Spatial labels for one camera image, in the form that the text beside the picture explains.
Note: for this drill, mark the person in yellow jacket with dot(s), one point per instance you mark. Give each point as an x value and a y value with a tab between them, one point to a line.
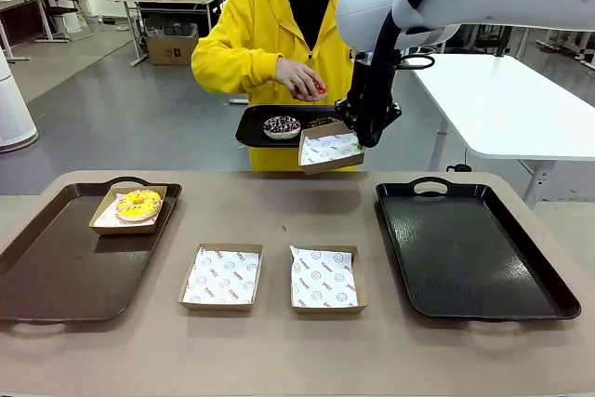
260	11

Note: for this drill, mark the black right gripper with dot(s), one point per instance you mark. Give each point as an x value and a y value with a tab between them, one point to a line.
372	99

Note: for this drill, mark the large white table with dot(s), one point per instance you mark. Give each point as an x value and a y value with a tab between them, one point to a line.
511	104

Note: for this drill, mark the brown cardboard donut box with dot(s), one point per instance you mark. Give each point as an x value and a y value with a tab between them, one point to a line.
214	307
325	310
121	228
334	165

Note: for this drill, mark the person's right hand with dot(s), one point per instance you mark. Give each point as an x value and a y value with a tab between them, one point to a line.
295	76

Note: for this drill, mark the white cylindrical pedestal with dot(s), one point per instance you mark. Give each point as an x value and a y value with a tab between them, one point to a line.
14	109

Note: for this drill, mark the open cardboard shipping box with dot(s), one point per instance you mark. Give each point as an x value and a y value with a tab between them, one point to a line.
167	50

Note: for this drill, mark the red glazed donut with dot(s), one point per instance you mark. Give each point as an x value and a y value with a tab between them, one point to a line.
320	89

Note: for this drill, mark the person's right forearm yellow sleeve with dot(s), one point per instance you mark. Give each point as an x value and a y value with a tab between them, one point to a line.
232	71

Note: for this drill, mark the brown plastic serving tray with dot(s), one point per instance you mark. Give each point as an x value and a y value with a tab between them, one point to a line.
70	257

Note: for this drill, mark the chocolate sprinkled donut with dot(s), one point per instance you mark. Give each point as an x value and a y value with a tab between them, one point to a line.
274	125

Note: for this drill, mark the black plastic serving tray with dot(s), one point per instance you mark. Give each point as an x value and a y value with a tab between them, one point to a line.
465	257

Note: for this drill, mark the brown glazed donut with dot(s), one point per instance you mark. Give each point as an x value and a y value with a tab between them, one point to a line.
323	122

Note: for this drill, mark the yellow sprinkled donut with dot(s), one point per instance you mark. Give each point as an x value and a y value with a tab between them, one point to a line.
125	211

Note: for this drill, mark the black hand-held donut tray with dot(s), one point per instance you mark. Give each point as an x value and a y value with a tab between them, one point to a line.
253	132

